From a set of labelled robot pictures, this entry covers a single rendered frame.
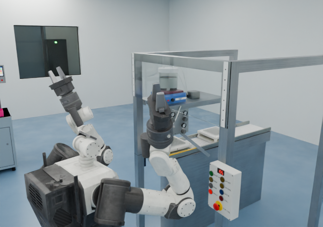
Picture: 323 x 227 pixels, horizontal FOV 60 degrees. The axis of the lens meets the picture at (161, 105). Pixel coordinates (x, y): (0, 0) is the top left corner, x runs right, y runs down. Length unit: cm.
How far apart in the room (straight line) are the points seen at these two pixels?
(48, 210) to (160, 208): 38
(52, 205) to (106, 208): 19
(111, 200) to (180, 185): 26
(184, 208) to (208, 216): 177
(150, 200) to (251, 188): 226
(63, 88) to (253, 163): 221
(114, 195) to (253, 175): 233
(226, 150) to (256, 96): 440
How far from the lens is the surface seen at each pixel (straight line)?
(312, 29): 524
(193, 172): 250
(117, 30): 732
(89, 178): 108
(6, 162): 426
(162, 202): 109
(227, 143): 152
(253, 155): 304
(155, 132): 88
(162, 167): 97
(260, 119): 591
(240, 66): 148
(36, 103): 689
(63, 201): 108
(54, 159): 134
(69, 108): 139
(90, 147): 110
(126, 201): 101
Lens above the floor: 174
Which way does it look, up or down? 14 degrees down
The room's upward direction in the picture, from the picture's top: straight up
